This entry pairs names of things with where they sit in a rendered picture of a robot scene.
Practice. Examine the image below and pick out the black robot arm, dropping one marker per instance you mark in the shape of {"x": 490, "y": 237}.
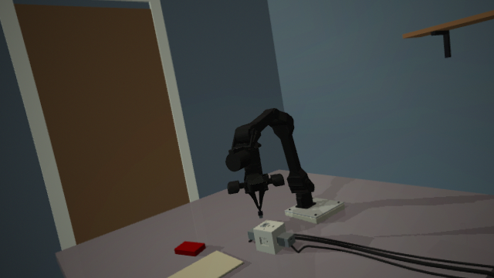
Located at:
{"x": 245, "y": 151}

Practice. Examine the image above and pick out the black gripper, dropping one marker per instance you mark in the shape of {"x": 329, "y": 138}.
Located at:
{"x": 235, "y": 186}

